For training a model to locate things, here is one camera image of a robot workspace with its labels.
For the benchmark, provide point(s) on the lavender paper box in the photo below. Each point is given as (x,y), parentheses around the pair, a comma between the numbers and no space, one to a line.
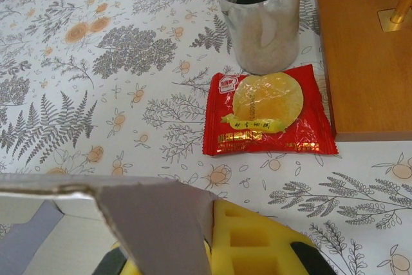
(154,217)

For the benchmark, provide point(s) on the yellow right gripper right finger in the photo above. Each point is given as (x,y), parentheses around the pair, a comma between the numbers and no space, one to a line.
(257,255)

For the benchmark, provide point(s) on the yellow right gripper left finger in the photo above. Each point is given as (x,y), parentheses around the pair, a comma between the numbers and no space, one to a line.
(112,262)

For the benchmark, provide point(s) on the red snack packet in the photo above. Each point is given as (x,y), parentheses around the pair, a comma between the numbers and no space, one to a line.
(267,114)

